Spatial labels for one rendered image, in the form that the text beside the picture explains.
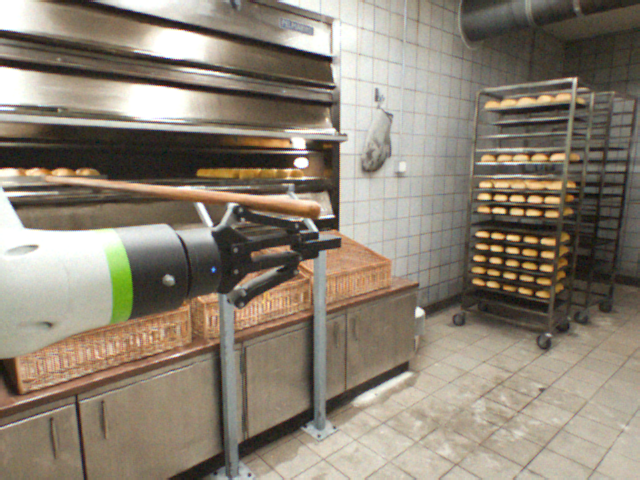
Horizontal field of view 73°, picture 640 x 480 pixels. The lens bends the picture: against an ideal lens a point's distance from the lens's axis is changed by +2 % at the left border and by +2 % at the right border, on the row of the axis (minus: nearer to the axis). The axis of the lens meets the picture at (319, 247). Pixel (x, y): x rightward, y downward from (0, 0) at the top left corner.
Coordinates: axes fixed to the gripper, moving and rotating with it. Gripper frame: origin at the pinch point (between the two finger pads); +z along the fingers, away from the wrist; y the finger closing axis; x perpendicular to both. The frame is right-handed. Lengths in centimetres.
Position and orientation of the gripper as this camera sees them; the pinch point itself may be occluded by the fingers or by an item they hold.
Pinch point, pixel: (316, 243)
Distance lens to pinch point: 59.3
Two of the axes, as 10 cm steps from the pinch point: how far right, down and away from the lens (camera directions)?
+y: -0.3, 9.8, 2.2
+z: 7.5, -1.2, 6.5
